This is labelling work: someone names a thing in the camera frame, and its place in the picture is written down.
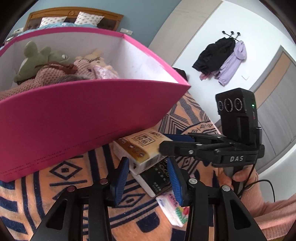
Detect brown tissue pack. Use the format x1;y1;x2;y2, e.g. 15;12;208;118
113;128;171;175

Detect pink floral tissue pack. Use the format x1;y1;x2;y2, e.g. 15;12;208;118
156;190;189;227

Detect pink crochet teddy bear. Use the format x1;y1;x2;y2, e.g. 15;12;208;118
1;59;97;100

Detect pink brocade pouch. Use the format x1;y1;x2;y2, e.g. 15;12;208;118
93;65;119;79

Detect pink sweater right forearm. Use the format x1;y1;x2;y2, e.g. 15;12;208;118
241;183;295;240

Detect person's right hand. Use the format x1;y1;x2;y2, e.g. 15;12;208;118
217;165;258;190

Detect black face tissue pack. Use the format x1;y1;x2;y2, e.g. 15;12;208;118
130;157;171;198

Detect orange navy patterned blanket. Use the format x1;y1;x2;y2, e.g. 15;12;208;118
0;91;223;241

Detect dark clothes on bed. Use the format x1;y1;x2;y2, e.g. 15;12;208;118
173;67;188;82

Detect lilac hoodie on hook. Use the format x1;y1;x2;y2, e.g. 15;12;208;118
212;41;247;87

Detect grey sliding door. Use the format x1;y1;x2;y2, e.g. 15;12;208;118
215;45;296;174

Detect black jacket on hook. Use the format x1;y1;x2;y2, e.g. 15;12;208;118
192;38;236;75

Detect pink storage box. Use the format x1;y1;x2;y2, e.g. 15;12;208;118
1;27;190;182

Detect beige plush bear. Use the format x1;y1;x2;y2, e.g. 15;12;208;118
75;49;113;70

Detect grey fluffy plush toy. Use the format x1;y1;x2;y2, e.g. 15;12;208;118
55;74;90;84

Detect wooden headboard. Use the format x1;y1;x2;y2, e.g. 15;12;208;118
23;6;124;31

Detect right patterned pillow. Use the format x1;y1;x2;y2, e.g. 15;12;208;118
74;11;104;27

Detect patterned pillow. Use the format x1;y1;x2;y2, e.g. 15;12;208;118
74;11;104;27
39;16;67;27

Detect green frog plush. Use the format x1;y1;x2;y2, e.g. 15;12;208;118
14;41;69;85

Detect blue floral duvet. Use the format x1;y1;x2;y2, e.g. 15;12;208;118
26;22;97;32

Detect left patterned pillow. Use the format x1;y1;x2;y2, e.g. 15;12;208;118
39;16;67;27

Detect black cable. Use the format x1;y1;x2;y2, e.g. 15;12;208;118
239;162;277;203

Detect black right camera box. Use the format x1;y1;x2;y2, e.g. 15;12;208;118
215;88;262;147

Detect black wall coat hooks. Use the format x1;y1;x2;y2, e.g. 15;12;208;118
222;31;241;42

